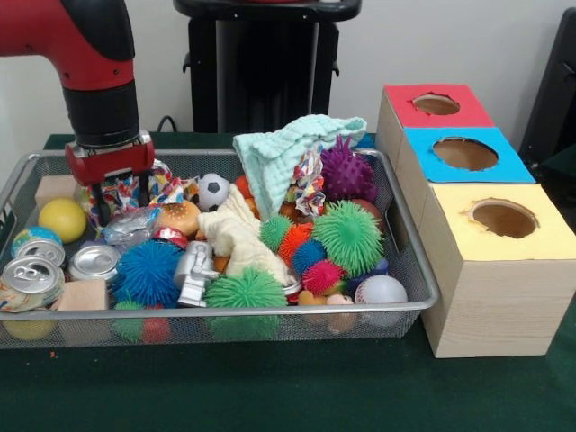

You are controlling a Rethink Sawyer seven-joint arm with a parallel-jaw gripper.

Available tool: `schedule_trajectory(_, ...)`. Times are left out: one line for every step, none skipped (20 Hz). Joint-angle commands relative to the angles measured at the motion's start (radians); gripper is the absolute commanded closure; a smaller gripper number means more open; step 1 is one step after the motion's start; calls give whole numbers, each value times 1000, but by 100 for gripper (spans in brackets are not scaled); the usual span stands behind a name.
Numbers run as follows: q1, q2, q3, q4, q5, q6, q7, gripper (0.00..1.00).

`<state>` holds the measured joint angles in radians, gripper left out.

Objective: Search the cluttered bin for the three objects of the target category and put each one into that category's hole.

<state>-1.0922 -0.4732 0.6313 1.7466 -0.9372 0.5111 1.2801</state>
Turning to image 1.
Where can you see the mint green cloth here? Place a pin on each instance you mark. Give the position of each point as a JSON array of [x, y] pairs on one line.
[[270, 153]]

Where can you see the wooden box with three holes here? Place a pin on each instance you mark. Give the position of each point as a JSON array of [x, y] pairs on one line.
[[495, 306]]

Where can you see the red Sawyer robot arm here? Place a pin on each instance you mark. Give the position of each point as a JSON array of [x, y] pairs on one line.
[[90, 45]]

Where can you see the purple spiky ball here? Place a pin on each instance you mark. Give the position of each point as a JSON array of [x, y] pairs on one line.
[[348, 173]]

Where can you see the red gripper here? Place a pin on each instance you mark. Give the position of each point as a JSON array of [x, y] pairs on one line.
[[112, 164]]

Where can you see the wooden cube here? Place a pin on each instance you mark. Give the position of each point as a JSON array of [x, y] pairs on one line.
[[83, 294]]

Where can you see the small soccer ball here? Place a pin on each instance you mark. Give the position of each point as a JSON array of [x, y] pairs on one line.
[[213, 191]]

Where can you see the silver mesh bin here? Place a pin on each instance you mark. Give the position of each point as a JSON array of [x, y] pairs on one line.
[[180, 313]]

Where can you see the dark green tablecloth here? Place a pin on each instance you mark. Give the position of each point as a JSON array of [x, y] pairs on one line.
[[270, 391]]

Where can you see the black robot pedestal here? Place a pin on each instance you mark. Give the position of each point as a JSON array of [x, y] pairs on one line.
[[270, 67]]

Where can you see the black chair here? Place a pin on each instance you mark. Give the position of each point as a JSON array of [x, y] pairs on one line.
[[558, 90]]

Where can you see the large green spiky ball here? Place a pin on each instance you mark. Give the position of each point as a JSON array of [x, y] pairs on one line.
[[348, 236]]

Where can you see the cream cloth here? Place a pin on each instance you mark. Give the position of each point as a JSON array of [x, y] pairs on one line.
[[234, 234]]

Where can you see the white baseball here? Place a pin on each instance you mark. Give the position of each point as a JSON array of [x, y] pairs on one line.
[[381, 292]]

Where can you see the crushed clear plastic bottle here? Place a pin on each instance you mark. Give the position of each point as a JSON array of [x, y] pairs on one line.
[[130, 225]]

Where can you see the silver toy robot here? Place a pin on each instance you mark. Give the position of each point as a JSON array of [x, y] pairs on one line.
[[193, 274]]

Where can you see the blue spiky ball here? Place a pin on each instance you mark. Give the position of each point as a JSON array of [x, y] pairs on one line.
[[146, 272], [366, 141]]

